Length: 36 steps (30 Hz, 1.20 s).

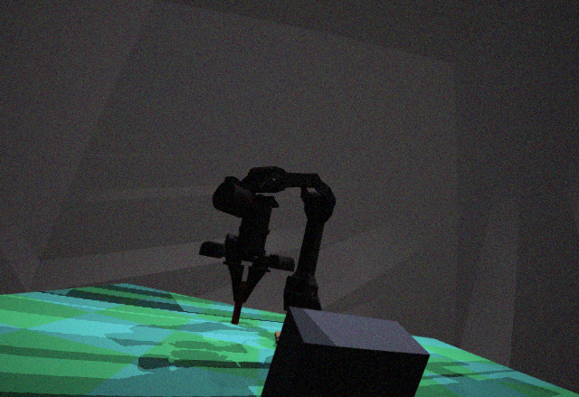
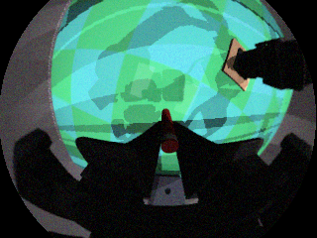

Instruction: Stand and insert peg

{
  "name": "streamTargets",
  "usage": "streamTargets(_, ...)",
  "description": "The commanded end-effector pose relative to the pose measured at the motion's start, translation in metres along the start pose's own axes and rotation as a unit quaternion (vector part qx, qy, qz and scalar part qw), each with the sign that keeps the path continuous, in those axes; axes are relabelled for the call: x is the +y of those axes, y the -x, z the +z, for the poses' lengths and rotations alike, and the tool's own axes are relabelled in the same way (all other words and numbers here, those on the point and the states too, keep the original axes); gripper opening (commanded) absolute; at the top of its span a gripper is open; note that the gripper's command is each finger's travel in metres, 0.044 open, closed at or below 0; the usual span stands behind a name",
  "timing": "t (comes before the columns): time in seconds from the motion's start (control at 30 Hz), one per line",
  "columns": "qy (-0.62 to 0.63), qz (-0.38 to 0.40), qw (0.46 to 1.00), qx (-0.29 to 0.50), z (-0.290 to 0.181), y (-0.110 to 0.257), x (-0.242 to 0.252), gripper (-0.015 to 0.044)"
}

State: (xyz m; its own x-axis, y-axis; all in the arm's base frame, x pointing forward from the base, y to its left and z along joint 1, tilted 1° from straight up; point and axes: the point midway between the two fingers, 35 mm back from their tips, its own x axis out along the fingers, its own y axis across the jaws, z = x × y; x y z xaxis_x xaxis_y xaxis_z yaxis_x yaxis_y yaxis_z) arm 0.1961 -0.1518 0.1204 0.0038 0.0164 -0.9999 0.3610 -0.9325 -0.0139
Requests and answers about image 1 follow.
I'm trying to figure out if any dark red peg with white band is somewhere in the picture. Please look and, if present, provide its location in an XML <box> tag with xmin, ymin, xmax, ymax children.
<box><xmin>231</xmin><ymin>281</ymin><xmax>247</xmax><ymax>325</ymax></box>

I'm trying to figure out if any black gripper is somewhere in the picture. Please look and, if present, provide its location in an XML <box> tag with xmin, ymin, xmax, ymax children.
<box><xmin>198</xmin><ymin>221</ymin><xmax>295</xmax><ymax>303</ymax></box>

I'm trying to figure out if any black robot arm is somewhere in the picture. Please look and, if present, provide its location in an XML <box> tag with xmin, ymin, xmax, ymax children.
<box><xmin>213</xmin><ymin>166</ymin><xmax>336</xmax><ymax>311</ymax></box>

